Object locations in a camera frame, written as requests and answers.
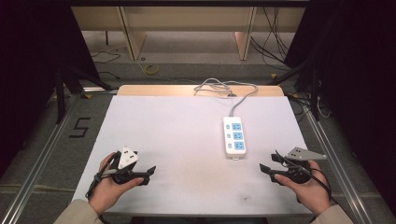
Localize thin black floor cable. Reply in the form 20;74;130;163
91;49;123;80

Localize white power strip blue sockets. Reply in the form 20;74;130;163
222;116;248;161

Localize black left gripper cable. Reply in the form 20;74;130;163
85;150;121;201

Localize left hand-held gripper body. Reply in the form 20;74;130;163
110;145;145;186

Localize tangle of floor cables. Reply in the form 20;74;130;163
286;92;332;123

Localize yellow tape roll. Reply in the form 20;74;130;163
144;63;162;76

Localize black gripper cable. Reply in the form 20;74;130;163
85;150;121;201
275;150;340;205

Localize person's right hand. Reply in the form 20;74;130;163
274;160;332;217

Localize beige wooden desk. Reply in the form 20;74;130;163
70;6;306;62

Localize black metal stand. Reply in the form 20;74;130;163
266;57;323;122
53;63;114;125

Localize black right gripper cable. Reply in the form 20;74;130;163
275;150;340;205

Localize bundle of black floor cables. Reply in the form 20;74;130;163
249;6;301;72

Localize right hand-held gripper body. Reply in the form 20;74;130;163
279;147;329;185

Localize person's left hand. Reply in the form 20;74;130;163
88;152;145;217

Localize wooden table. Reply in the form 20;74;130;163
117;84;285;97

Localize grey power strip cable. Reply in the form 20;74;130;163
192;77;260;119

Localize metal floor rail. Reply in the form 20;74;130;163
303;105;376;224
0;92;82;224

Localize white board table cover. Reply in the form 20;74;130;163
72;94;313;217

